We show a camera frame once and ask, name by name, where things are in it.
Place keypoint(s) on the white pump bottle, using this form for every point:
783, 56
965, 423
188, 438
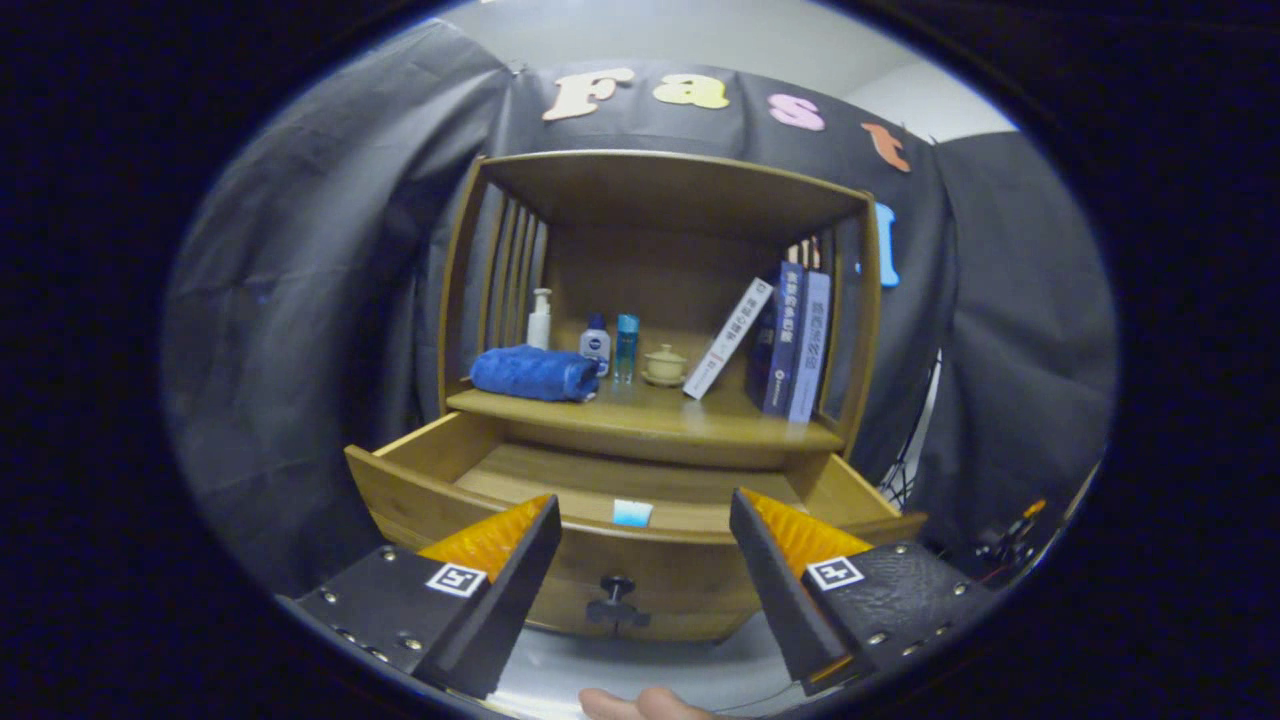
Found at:
540, 325

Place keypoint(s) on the blue rolled towel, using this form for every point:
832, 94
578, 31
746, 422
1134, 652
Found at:
535, 373

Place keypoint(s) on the white bottle with blue cap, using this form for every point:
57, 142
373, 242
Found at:
596, 348

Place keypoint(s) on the wooden countertop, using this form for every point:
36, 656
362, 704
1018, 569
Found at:
660, 415

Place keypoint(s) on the light blue tube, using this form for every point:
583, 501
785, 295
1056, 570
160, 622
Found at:
632, 513

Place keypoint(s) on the wooden cabinet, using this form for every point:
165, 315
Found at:
660, 190

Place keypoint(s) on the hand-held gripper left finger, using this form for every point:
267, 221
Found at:
520, 590

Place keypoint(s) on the clear blue bottle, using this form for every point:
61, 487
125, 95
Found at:
626, 350

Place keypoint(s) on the dark blue book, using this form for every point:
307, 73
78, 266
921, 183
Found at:
785, 345

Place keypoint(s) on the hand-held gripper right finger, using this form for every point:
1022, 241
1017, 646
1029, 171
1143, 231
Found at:
775, 590

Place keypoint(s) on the dark equipment with orange part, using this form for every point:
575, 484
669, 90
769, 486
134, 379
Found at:
1020, 540

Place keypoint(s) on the light purple book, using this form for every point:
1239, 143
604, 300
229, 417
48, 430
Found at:
812, 350

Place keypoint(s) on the beige lidded teacup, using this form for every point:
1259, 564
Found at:
665, 366

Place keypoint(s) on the white book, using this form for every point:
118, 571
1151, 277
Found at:
728, 340

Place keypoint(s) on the black tripod stand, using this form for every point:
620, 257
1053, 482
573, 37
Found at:
905, 480

